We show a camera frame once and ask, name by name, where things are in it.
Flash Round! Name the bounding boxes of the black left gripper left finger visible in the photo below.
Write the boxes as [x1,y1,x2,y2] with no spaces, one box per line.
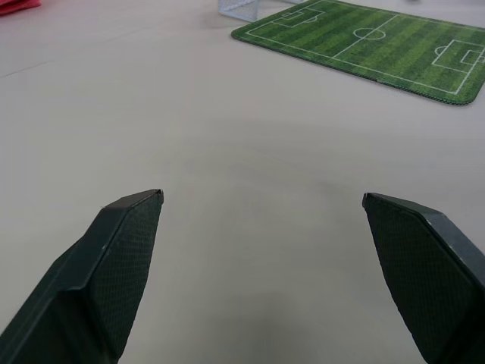
[0,188,165,364]

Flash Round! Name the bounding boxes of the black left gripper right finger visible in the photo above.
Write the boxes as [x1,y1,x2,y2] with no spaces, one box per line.
[361,192,485,364]

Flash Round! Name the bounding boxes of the green soccer field mat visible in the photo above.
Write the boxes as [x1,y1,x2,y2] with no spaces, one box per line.
[230,0,485,107]

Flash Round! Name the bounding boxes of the white miniature goal net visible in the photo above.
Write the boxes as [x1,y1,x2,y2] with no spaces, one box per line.
[217,0,308,22]

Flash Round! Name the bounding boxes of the red cloth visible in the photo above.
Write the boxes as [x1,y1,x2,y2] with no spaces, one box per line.
[0,0,42,16]

